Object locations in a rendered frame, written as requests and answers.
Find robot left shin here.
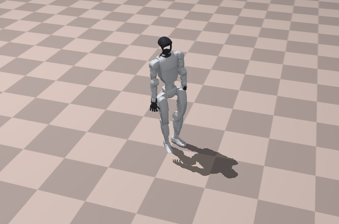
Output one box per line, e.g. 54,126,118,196
173,117,183,139

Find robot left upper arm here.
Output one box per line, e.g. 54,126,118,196
175,51,187,76

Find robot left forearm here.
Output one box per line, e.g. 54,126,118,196
180,74,187,89

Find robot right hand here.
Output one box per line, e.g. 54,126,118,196
150,98,160,112

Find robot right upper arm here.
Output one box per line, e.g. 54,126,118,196
149,59,159,86

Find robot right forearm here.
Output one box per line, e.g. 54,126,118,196
150,80,157,102

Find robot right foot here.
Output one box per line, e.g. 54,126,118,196
163,140,173,153

